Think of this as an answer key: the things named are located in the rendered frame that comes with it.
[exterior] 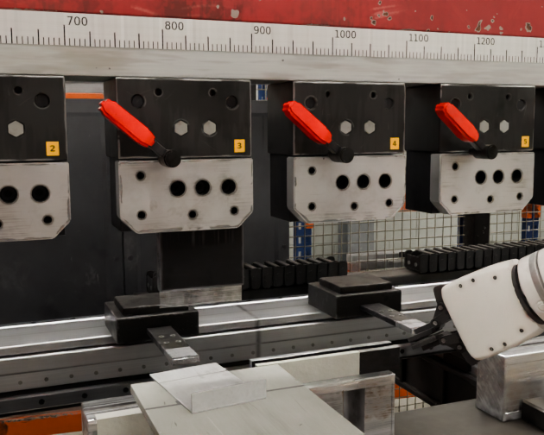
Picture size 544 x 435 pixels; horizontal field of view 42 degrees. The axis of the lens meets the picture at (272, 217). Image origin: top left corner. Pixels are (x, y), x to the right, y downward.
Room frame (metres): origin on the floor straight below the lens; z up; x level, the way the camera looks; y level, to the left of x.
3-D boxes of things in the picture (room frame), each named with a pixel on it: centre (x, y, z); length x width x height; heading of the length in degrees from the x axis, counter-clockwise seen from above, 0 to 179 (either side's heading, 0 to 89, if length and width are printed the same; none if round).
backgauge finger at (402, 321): (1.10, -0.16, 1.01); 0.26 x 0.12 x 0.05; 22
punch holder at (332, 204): (0.89, -0.08, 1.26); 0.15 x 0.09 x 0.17; 112
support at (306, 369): (0.86, -0.05, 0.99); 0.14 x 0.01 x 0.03; 112
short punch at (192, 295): (0.82, 0.08, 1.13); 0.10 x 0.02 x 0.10; 112
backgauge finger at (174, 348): (0.97, 0.16, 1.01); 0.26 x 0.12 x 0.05; 22
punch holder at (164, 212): (0.81, 0.11, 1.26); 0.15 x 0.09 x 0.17; 112
